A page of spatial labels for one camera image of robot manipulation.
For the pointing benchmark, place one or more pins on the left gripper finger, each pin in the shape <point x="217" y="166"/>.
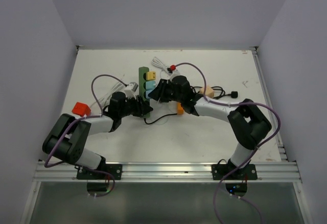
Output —
<point x="143" y="106"/>
<point x="135" y="112"/>

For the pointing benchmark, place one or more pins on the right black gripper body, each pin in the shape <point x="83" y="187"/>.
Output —
<point x="181" y="99"/>

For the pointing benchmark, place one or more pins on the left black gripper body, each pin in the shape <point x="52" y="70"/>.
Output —
<point x="129" y="107"/>

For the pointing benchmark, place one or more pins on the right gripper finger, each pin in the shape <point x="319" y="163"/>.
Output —
<point x="158" y="93"/>
<point x="170" y="92"/>

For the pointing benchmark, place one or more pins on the orange power strip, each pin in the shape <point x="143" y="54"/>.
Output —
<point x="179" y="109"/>

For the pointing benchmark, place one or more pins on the green power strip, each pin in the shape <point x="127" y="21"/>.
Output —
<point x="141" y="83"/>

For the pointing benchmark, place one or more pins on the beige cube plug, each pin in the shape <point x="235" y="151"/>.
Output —
<point x="208" y="91"/>

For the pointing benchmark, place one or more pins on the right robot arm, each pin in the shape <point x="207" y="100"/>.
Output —
<point x="247" y="121"/>

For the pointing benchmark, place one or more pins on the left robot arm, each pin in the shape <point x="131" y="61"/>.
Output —
<point x="66" y="141"/>

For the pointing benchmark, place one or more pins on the light blue plug adapter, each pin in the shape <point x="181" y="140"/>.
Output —
<point x="148" y="94"/>

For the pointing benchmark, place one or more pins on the teal plug adapter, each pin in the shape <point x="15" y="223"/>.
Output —
<point x="149" y="85"/>

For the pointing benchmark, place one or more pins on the yellow plug adapter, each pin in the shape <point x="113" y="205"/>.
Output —
<point x="150" y="76"/>

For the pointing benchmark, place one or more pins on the red cube plug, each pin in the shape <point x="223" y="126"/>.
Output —
<point x="81" y="109"/>

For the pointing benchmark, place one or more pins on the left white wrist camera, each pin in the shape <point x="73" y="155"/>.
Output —
<point x="131" y="89"/>

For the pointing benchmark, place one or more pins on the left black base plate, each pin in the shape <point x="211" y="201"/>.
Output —
<point x="105" y="172"/>

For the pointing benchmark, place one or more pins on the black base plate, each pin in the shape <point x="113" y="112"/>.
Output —
<point x="222" y="171"/>
<point x="105" y="172"/>

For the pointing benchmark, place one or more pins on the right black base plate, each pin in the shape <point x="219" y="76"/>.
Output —
<point x="222" y="171"/>

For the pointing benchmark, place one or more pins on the aluminium frame rail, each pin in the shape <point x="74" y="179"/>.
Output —
<point x="260" y="172"/>

